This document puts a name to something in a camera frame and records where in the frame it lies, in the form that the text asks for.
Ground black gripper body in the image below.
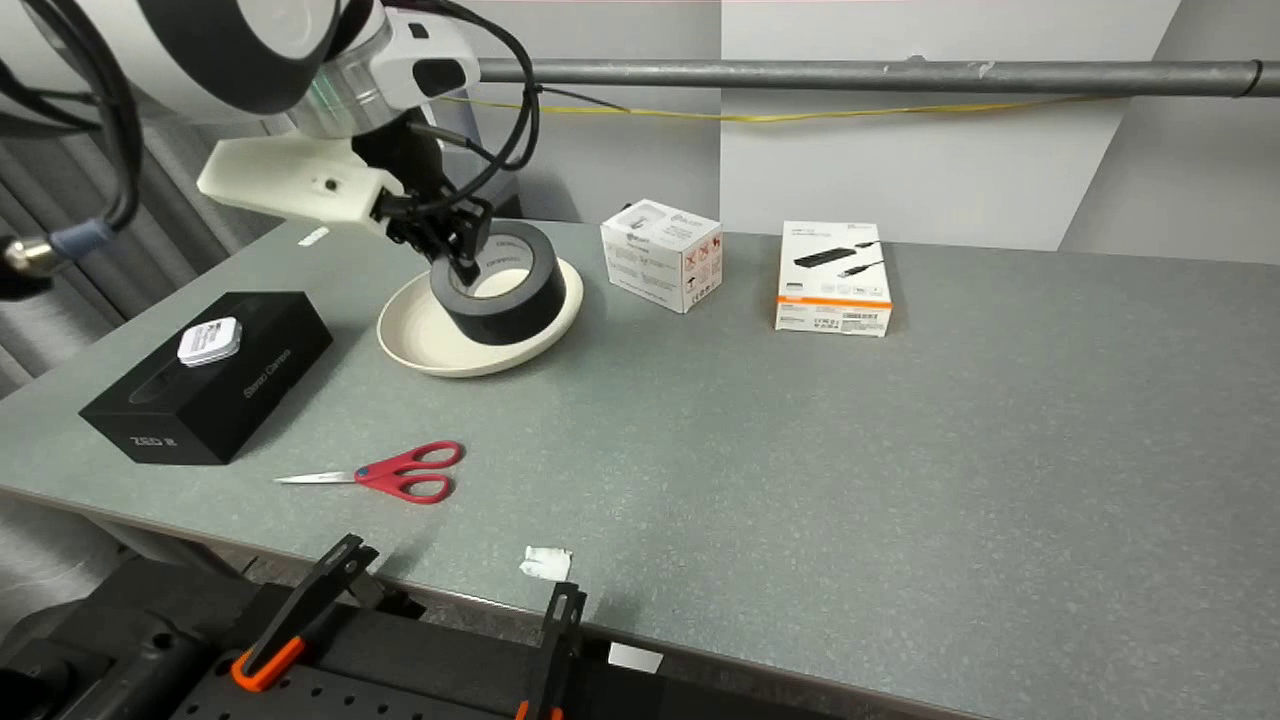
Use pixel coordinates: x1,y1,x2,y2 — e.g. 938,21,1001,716
349,107,459,232

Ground black masking tape roll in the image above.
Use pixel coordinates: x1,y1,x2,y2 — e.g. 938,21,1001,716
423,220,570,348

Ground cream round plate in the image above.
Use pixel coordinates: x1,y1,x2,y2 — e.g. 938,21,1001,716
371,250,588,381

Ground small white tape scrap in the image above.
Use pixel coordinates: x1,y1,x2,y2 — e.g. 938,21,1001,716
517,541,577,583

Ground white cardboard box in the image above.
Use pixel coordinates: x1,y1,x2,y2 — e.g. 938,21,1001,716
596,196,728,316

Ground black rectangular box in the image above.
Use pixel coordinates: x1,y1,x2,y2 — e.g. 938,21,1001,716
76,288,337,469

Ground orange and white box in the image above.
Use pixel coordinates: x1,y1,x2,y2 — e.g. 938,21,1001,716
771,216,894,339

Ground orange and black clamp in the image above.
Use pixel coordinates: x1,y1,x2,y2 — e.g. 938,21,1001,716
510,581,593,720
226,530,384,695

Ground white label sticker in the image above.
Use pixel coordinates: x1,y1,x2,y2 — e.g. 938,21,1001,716
605,640,667,678

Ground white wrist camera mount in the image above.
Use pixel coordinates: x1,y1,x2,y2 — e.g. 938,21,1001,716
193,131,409,227

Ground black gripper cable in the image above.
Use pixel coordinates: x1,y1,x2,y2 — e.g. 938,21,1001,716
391,0,549,207

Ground red handled scissors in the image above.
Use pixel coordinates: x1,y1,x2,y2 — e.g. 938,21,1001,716
270,437,470,508

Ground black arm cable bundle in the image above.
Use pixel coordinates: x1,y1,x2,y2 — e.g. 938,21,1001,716
0,0,151,292

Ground black robot mount base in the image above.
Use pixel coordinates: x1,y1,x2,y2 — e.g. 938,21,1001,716
0,530,937,720

